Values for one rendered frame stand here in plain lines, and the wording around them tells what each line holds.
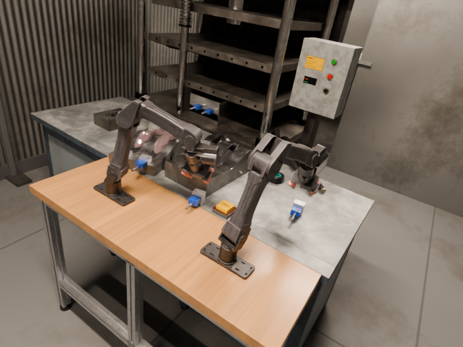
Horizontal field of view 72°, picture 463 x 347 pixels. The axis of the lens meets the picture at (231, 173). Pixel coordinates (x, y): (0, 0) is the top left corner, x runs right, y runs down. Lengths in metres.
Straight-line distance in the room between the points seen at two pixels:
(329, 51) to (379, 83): 1.75
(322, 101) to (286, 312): 1.30
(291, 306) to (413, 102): 2.87
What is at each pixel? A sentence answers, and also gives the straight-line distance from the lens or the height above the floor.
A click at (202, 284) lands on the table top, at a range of 1.10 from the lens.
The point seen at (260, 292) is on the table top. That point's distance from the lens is 1.12.
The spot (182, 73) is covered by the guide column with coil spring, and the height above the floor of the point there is 1.09.
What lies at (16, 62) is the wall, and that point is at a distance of 3.12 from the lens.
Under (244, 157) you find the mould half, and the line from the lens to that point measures 1.64.
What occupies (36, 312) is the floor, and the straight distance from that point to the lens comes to 2.15.
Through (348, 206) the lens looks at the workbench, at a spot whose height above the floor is 0.80.
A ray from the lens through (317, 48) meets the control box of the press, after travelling 2.00.
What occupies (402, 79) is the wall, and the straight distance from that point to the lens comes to 3.65.
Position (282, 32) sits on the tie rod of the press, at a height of 1.48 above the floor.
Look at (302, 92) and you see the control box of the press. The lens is 2.05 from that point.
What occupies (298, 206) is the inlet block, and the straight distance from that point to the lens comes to 1.48.
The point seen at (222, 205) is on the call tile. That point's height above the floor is 0.84.
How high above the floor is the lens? 1.62
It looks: 29 degrees down
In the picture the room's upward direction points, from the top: 9 degrees clockwise
